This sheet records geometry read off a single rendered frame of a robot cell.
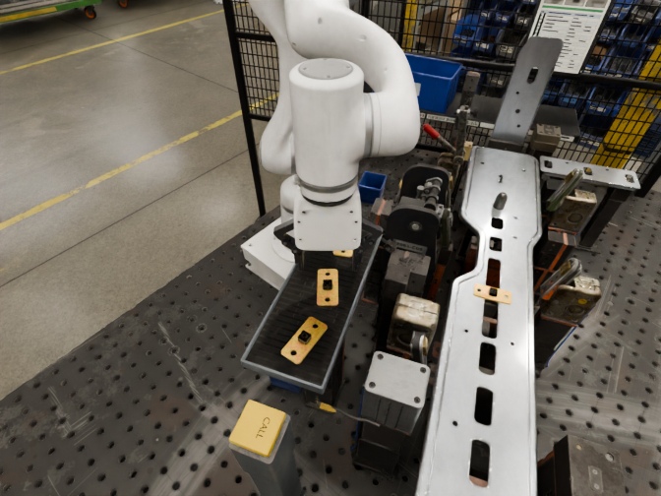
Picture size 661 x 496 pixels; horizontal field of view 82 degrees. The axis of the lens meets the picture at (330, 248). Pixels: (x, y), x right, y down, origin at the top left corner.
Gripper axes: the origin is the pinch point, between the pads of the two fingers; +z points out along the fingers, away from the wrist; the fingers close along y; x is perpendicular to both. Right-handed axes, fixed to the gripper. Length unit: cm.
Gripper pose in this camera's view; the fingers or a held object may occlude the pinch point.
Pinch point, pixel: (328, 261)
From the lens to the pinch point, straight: 64.9
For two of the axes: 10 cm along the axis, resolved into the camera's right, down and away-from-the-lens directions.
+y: 10.0, 0.0, 0.0
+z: 0.0, 7.0, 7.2
